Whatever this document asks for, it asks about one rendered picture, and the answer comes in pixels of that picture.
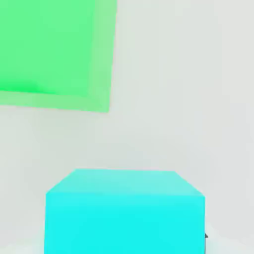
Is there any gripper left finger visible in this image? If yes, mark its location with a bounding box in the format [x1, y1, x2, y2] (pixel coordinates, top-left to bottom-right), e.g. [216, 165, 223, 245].
[7, 243, 46, 254]

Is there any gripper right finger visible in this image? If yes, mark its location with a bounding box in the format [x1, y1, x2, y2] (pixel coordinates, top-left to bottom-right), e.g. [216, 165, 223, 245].
[204, 228, 242, 254]

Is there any small cyan cube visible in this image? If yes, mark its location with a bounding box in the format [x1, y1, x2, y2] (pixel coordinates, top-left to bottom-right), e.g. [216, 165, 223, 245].
[44, 168, 206, 254]

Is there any large green box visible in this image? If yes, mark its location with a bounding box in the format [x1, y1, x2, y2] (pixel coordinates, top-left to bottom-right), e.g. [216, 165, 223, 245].
[0, 0, 119, 114]

